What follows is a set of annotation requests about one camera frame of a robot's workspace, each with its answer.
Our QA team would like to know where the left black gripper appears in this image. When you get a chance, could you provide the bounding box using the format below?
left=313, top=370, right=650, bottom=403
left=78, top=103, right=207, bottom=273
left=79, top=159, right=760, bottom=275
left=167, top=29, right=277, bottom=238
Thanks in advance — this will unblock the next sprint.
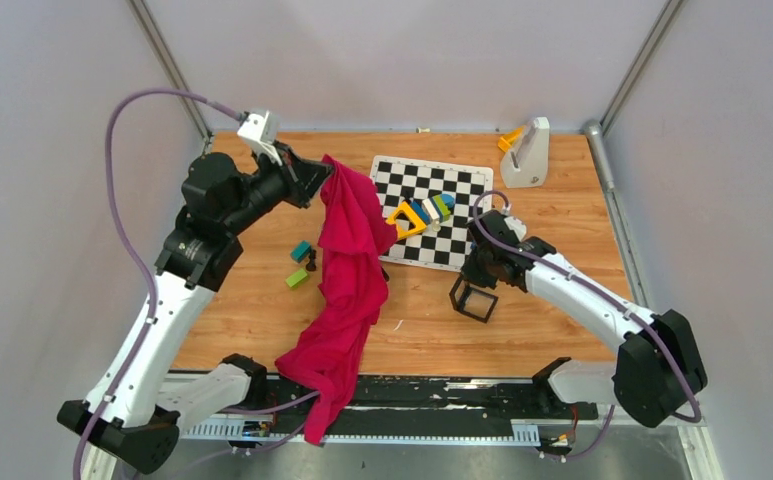
left=222, top=139, right=335, bottom=235

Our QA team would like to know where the magenta red garment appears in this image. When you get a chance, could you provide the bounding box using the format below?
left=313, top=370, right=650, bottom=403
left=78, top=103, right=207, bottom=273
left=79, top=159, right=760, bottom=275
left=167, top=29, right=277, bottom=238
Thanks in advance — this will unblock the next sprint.
left=275, top=155, right=397, bottom=445

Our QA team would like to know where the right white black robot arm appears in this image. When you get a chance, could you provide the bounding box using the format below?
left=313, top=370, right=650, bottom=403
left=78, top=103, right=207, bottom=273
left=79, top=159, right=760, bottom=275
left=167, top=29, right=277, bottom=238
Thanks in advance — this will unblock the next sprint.
left=461, top=210, right=708, bottom=428

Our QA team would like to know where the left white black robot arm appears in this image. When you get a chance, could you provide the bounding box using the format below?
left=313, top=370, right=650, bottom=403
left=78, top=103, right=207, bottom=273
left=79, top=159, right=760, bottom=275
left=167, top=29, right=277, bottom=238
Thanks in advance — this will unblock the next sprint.
left=57, top=143, right=336, bottom=474

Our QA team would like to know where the teal rectangular block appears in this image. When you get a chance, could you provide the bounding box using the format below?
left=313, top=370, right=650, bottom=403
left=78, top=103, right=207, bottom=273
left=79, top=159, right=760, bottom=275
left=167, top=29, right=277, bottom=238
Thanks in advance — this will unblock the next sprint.
left=290, top=241, right=312, bottom=263

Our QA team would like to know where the yellow triangle block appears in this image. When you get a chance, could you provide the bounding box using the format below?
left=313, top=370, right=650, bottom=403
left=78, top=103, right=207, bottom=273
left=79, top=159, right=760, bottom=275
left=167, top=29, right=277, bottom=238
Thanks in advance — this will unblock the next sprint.
left=386, top=201, right=427, bottom=241

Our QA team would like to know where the black chess piece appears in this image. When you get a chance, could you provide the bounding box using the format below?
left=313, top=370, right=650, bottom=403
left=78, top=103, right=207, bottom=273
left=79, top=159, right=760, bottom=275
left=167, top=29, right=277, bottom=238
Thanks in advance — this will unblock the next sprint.
left=305, top=249, right=317, bottom=272

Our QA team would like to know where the black white chessboard mat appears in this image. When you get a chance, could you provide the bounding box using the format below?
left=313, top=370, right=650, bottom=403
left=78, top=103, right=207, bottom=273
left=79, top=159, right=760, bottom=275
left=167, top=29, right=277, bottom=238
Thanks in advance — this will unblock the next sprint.
left=370, top=155, right=494, bottom=271

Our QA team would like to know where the green rectangular block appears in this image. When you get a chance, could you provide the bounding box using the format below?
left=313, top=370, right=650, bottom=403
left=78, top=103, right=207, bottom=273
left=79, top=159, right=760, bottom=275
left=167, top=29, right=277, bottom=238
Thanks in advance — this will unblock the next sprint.
left=285, top=268, right=309, bottom=290

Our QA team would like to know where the white metronome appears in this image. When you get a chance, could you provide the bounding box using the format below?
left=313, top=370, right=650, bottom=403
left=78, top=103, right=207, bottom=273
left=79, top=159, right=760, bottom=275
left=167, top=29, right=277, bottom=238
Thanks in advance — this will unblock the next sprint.
left=500, top=117, right=550, bottom=189

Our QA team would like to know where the yellow toy behind metronome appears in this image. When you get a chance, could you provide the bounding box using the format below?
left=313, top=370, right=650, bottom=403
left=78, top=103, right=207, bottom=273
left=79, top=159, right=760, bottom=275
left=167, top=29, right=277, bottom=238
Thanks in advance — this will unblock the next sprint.
left=497, top=125, right=526, bottom=153

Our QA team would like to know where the grey metal pipe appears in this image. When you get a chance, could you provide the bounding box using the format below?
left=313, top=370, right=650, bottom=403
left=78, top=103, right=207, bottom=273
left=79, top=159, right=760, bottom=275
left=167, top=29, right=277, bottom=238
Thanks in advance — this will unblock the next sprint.
left=583, top=120, right=616, bottom=192

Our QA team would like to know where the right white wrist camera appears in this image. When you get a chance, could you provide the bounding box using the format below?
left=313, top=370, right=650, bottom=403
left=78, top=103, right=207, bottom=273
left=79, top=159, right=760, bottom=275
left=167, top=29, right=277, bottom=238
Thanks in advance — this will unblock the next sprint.
left=499, top=212, right=528, bottom=245

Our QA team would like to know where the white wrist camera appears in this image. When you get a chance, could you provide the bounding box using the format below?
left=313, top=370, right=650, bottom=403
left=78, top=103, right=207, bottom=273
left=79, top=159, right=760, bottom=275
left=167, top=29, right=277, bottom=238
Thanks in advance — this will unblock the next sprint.
left=237, top=110, right=282, bottom=165
left=499, top=212, right=528, bottom=245

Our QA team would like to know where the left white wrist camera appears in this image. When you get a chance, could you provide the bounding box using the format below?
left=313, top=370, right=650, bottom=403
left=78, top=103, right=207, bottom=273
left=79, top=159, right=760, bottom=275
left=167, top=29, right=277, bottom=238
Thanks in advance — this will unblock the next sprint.
left=237, top=110, right=282, bottom=165

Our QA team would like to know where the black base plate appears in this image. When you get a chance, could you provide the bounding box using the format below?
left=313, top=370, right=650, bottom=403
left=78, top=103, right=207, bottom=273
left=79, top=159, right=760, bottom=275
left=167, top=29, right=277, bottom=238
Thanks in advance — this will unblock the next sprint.
left=226, top=374, right=599, bottom=442

